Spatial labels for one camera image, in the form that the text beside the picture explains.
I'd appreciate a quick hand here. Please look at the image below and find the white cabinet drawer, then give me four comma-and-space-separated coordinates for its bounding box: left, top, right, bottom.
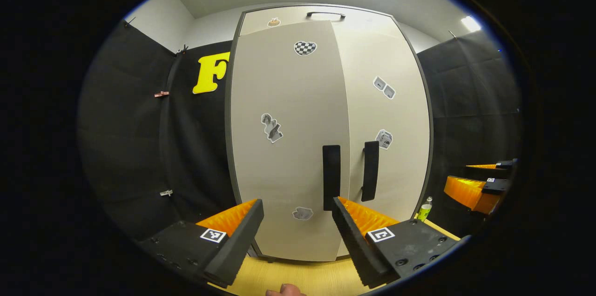
240, 5, 396, 36

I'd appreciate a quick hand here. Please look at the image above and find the black backdrop cloth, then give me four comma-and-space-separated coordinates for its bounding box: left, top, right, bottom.
417, 31, 522, 236
77, 21, 238, 241

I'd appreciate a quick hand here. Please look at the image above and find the black left door handle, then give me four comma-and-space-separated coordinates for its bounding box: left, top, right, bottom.
323, 145, 341, 211

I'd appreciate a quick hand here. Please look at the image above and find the black right door handle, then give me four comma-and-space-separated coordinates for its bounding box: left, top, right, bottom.
361, 141, 379, 202

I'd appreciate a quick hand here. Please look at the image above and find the white shoe cabinet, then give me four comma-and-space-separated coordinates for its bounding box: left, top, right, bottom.
225, 4, 433, 263

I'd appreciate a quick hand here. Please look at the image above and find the black drawer handle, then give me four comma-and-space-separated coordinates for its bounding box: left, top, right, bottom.
306, 11, 346, 20

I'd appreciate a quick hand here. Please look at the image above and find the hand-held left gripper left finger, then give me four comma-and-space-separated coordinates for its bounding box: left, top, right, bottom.
144, 198, 264, 289

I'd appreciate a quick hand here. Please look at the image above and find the white cabinet door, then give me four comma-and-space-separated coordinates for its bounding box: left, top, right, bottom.
332, 21, 431, 258
230, 20, 351, 262

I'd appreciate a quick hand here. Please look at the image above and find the black door handle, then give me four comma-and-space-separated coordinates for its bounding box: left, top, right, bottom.
323, 145, 341, 211
361, 141, 379, 202

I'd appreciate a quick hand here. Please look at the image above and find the green bottle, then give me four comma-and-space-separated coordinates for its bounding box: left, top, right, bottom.
416, 196, 433, 222

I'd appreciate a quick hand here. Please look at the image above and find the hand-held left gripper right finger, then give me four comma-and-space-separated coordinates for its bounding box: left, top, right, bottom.
332, 196, 459, 289

